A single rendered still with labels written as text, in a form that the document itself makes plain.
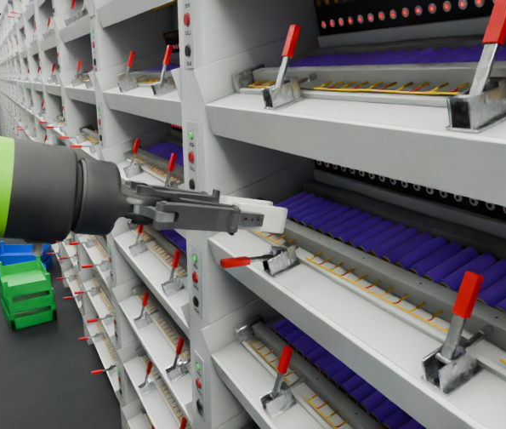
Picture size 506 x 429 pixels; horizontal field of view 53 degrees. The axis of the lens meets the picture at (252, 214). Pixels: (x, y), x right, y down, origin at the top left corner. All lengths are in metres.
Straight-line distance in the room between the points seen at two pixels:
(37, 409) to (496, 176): 1.86
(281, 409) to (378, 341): 0.27
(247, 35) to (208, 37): 0.06
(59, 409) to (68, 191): 1.59
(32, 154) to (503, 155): 0.37
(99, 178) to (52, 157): 0.04
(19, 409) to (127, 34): 1.34
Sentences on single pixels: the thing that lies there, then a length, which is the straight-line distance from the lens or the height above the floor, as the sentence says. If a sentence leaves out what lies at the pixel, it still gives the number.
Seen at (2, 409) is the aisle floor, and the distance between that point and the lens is 2.10.
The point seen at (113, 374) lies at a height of 0.10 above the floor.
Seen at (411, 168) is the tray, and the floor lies 1.06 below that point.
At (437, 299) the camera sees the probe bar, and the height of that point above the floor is 0.94.
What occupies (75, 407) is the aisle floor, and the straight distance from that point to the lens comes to 2.02.
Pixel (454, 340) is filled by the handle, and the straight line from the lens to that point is 0.43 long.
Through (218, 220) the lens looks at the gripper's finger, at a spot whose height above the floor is 0.99.
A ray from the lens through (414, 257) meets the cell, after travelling 0.57.
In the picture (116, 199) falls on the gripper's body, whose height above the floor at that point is 1.02.
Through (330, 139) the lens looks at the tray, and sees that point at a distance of 0.49.
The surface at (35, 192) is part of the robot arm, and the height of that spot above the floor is 1.03.
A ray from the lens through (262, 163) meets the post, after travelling 0.80.
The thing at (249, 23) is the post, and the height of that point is 1.20.
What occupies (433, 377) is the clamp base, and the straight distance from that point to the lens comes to 0.45.
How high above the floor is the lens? 1.13
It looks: 15 degrees down
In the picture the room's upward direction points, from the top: straight up
